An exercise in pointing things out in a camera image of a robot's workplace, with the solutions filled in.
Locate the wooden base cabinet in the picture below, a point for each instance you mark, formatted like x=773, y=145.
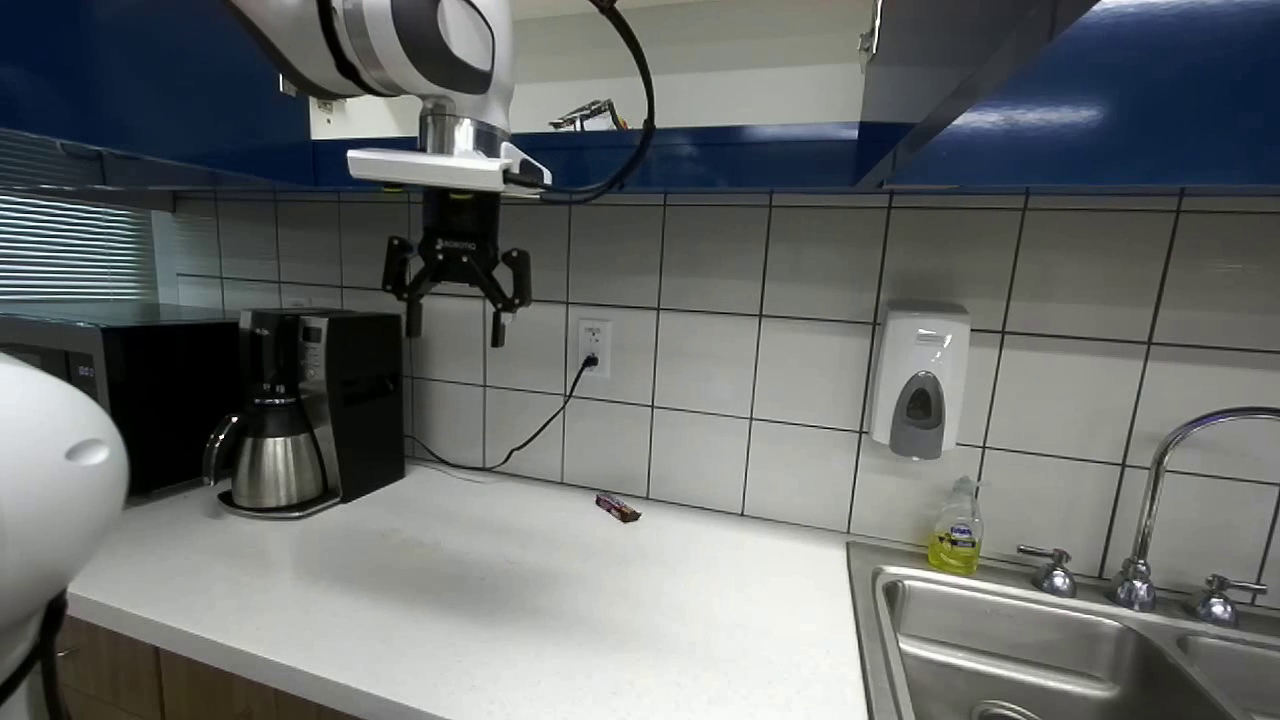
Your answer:
x=147, y=682

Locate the stainless steel coffee carafe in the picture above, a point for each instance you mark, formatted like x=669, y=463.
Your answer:
x=273, y=463

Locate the white wrist camera mount plate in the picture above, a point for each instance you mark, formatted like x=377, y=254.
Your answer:
x=444, y=169

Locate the white wall soap dispenser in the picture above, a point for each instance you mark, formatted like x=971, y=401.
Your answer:
x=922, y=384

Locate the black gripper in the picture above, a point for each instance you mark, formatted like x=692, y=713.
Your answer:
x=463, y=224

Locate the blue cabinet door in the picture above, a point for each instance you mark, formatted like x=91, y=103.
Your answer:
x=961, y=64
x=132, y=95

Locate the white window blinds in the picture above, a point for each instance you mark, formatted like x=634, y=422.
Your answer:
x=83, y=254

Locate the stainless steel double sink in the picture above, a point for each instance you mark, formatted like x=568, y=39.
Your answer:
x=1042, y=654

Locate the black steel coffee maker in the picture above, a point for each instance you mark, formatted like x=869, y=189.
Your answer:
x=355, y=401

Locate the white wall power outlet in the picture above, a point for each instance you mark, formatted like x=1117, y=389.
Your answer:
x=597, y=341

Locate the small dark candy bar wrapper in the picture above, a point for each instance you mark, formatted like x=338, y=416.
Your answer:
x=619, y=509

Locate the black microwave oven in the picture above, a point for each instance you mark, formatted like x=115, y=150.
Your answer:
x=161, y=401

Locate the chrome gooseneck faucet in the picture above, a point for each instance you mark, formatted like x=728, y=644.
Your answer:
x=1162, y=465

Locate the yellow dish soap bottle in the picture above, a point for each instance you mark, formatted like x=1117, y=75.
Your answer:
x=954, y=541

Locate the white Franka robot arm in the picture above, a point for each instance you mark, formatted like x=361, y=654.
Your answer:
x=384, y=41

